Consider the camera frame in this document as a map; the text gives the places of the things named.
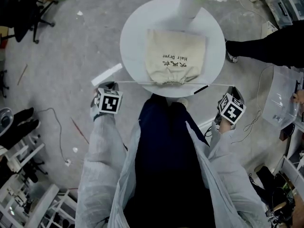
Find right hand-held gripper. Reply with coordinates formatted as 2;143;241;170
214;86;247;129

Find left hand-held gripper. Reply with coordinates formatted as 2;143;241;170
91;81;124;121

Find beige drawstring cloth bag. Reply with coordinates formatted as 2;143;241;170
113;28;235;95

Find person's right forearm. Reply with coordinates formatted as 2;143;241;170
209;121;240;171

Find person's left forearm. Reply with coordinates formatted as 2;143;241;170
85;114;129;166

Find clear plastic bag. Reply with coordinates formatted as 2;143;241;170
263;65;304;130

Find round white side table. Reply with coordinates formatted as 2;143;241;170
120;0;226;98

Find person's white shoe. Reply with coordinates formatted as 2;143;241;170
177;97;190;108

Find red floor tape strip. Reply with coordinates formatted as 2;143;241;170
70;117;90;145

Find black round stool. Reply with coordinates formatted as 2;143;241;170
279;123;295;142

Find white open box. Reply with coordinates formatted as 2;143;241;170
260;21;279;39

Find person's light grey shirt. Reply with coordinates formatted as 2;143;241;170
75;114;269;228

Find thin wooden stick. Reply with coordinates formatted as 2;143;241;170
17;64;29;86

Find person's legs in navy trousers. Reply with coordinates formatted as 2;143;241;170
124;94;216;228

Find white ceramic vase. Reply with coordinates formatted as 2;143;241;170
178;0;202;19

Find white low table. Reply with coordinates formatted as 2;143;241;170
0;134;46;175

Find grey plastic shell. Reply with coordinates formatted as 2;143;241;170
0;107;13;137

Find black office chair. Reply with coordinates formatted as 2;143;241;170
0;0;59;44

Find white metal rack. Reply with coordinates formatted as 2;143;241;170
0;184;79;228

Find white floor cable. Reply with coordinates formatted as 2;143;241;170
237;65;274;144

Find grey floor cable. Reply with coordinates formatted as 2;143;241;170
37;107;68;162

